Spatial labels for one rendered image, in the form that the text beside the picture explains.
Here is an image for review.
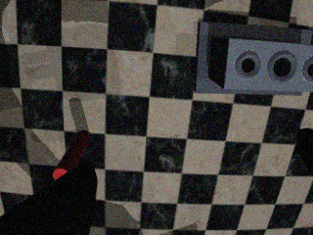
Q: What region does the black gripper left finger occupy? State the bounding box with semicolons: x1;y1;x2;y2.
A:
0;161;98;235

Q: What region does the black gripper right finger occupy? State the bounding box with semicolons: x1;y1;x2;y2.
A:
296;128;313;176

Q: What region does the dark red cylinder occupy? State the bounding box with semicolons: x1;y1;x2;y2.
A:
52;130;90;179

